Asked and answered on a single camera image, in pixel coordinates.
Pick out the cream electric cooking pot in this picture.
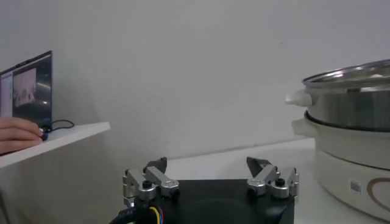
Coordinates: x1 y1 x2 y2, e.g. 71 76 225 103
291 117 390 222

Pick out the stainless steel steamer basket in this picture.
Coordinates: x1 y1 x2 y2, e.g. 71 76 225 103
285 59 390 132

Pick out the white table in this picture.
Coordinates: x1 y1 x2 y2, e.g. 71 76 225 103
166 137 390 224

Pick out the thin black desk cable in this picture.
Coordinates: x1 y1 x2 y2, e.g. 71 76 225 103
45 119 76 132

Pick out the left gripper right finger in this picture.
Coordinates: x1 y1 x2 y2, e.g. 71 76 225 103
246 156 300 199

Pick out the bare person hand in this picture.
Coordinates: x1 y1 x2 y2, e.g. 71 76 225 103
0 117 43 156

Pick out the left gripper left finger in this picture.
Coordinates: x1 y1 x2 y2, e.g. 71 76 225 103
122 156 180 208

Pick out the white side desk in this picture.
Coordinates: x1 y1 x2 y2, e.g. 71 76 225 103
0 121 111 169

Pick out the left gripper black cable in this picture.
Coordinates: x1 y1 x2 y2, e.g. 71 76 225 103
108 204 165 224

